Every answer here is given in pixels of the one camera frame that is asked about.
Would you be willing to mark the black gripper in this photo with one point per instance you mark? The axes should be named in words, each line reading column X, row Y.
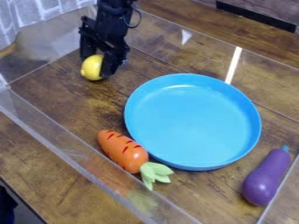
column 104, row 33

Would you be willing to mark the yellow toy lemon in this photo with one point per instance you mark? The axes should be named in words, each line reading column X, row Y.
column 90, row 67

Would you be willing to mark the blue round plastic tray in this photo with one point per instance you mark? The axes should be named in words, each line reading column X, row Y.
column 194, row 122

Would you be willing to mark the orange toy carrot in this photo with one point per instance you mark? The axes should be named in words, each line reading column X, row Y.
column 130, row 156

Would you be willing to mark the dark object at table edge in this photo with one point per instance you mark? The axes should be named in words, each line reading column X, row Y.
column 6, row 207

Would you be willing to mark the purple toy eggplant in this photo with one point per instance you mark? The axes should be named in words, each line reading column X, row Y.
column 261, row 181

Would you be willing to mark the clear acrylic enclosure wall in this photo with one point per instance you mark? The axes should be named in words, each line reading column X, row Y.
column 53, row 111

